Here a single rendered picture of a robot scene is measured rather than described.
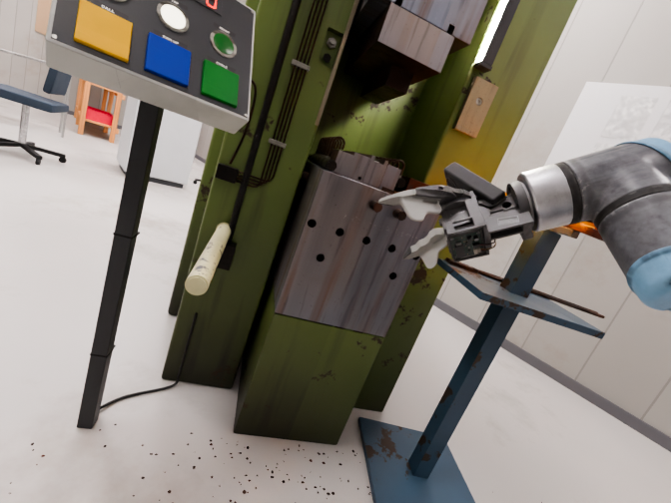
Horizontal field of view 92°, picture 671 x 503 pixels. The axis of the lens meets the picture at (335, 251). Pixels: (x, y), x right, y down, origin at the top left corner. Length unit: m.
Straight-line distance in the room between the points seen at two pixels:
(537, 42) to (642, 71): 2.05
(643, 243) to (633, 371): 2.67
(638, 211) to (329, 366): 0.90
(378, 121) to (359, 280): 0.76
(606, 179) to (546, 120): 2.88
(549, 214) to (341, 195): 0.55
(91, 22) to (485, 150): 1.12
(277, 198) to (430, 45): 0.62
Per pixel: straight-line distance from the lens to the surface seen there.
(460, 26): 1.12
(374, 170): 1.00
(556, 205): 0.53
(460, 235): 0.50
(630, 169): 0.55
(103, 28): 0.77
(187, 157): 4.58
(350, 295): 1.02
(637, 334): 3.11
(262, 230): 1.12
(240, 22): 0.92
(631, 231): 0.51
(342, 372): 1.17
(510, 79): 1.37
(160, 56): 0.77
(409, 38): 1.06
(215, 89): 0.78
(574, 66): 3.55
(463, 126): 1.25
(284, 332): 1.05
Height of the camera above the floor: 0.93
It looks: 14 degrees down
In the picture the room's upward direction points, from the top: 21 degrees clockwise
